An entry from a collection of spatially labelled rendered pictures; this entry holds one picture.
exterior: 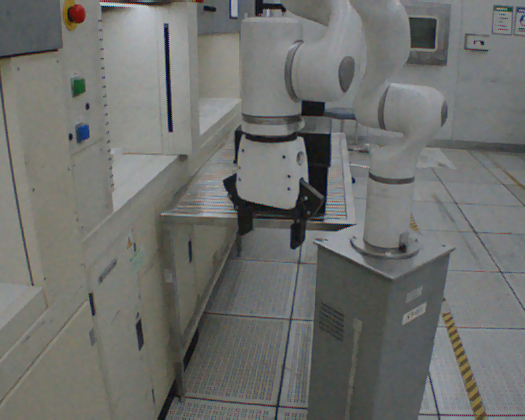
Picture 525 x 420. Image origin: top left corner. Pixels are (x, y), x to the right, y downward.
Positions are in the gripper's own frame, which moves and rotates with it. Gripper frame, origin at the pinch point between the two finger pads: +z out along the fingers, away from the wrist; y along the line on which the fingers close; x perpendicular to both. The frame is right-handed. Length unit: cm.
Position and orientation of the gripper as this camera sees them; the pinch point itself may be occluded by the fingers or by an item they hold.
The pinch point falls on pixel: (270, 233)
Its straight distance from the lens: 76.1
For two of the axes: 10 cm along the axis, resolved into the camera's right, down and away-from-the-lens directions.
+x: -5.4, 3.0, -7.9
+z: 0.0, 9.3, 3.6
